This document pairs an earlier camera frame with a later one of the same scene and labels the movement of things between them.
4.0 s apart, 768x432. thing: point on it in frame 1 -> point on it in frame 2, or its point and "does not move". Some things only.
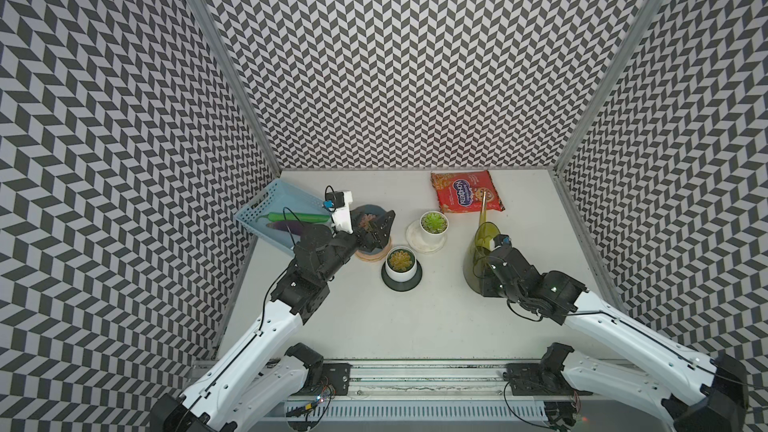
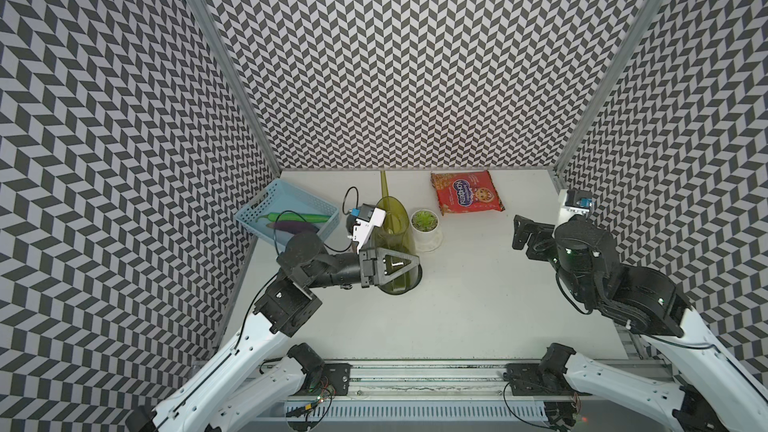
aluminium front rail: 428,379 does not move
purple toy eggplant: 292,226 does not move
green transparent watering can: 484,236 -> 395,234
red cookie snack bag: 460,191 does not move
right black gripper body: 492,286 -> 543,246
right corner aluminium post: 621,61 does not move
